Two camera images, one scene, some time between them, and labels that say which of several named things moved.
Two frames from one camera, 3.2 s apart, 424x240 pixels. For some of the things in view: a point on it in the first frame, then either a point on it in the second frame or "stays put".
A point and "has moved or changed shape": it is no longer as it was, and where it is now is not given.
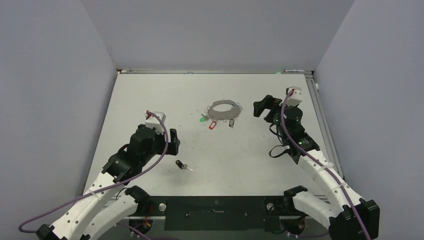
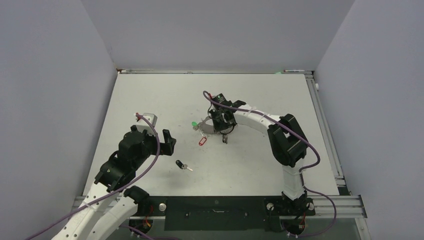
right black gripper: (269, 102) → (217, 126)
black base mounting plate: (254, 213) stays put
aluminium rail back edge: (208, 71) stays put
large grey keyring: (223, 115) has moved or changed shape
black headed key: (184, 166) stays put
